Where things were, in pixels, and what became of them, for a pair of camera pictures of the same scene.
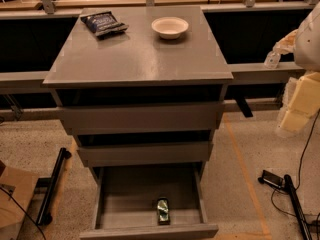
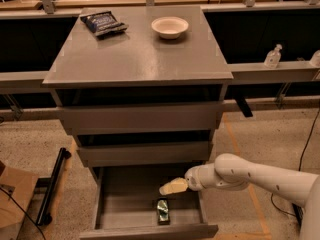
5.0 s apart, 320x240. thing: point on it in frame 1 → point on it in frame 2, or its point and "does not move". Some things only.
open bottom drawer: (125, 201) does not move
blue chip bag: (103, 23) does not move
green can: (163, 211) does not move
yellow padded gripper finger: (301, 101) → (196, 178)
